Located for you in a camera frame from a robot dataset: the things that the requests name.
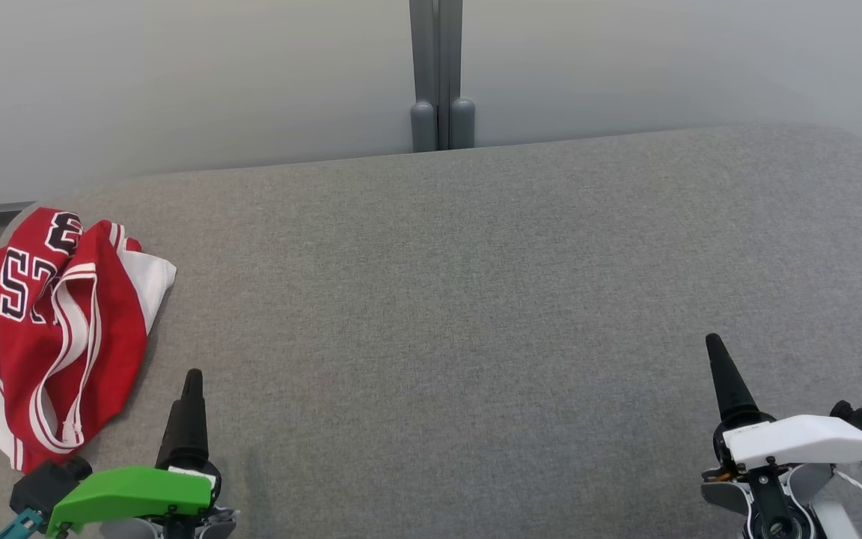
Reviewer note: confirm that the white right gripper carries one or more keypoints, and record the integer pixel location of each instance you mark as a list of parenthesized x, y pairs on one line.
[(805, 442)]

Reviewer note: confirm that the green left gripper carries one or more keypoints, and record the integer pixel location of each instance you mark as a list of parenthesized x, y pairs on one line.
[(132, 490)]

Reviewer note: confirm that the red basketball jersey white sleeves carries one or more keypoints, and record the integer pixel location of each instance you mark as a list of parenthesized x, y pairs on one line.
[(27, 247)]

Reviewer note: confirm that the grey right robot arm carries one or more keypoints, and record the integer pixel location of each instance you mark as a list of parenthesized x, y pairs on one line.
[(835, 520)]

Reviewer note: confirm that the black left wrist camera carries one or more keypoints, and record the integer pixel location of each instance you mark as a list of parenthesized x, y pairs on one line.
[(46, 486)]

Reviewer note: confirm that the grey metal partition post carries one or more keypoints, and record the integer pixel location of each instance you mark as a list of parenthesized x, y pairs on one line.
[(437, 75)]

